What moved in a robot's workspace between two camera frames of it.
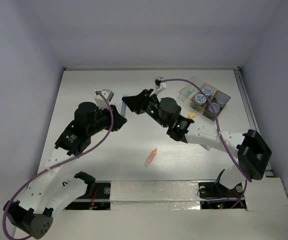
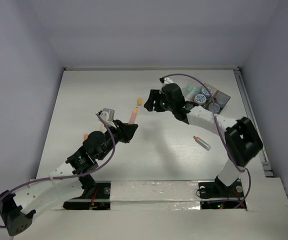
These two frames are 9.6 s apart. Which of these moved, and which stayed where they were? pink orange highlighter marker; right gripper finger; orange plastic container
Moved: pink orange highlighter marker; right gripper finger
Stayed: orange plastic container
